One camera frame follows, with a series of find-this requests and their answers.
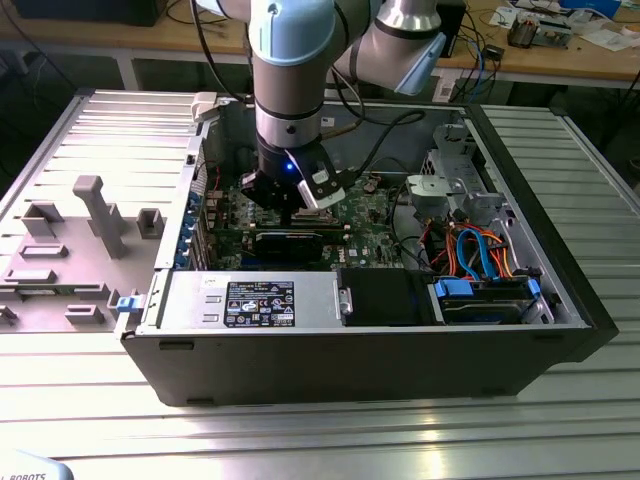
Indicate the blue expansion card latch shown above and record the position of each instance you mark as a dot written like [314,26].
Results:
[180,261]
[185,246]
[194,201]
[188,228]

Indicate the green motherboard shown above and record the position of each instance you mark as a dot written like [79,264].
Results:
[370,235]

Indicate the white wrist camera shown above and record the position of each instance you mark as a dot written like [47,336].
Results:
[322,192]

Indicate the black RAM slot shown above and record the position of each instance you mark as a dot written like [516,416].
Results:
[320,225]
[335,232]

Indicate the silver metal drive cage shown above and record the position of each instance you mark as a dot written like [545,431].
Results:
[430,190]

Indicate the white papers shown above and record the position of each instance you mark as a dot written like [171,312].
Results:
[607,39]

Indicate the white labelled box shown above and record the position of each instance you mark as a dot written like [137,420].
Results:
[444,90]

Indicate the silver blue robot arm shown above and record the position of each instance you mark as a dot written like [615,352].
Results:
[287,85]

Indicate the beige plastic case latch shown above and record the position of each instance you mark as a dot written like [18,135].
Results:
[205,106]

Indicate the white paper sheet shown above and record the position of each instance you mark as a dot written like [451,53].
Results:
[502,17]

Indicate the grey metal box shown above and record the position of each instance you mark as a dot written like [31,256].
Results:
[555,35]

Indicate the small black device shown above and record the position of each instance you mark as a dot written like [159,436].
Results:
[494,52]

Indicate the wooden desk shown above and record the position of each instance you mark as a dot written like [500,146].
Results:
[150,35]

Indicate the black plastic drive box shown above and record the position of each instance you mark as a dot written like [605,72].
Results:
[380,295]

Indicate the grey parts rack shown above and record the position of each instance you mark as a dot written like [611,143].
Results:
[102,220]

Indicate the CPU socket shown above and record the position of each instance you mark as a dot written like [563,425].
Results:
[320,220]

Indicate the black silver PC case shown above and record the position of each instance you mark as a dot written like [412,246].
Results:
[350,370]

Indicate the black monitor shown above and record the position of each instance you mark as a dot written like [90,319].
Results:
[85,10]

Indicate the blue disk carrier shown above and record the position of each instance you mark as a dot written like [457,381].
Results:
[452,290]

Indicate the black graphics card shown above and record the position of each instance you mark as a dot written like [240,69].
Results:
[290,247]

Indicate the blue box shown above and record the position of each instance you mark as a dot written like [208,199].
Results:
[590,6]

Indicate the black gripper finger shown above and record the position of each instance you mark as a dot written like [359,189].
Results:
[256,192]
[296,206]

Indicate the silver power supply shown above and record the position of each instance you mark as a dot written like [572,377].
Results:
[195,300]

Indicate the hard disk drive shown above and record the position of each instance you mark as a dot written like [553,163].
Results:
[480,312]

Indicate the metal CPU cooler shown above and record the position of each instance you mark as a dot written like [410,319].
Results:
[522,32]

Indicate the blue plastic clip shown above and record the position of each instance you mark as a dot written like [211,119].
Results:
[129,304]

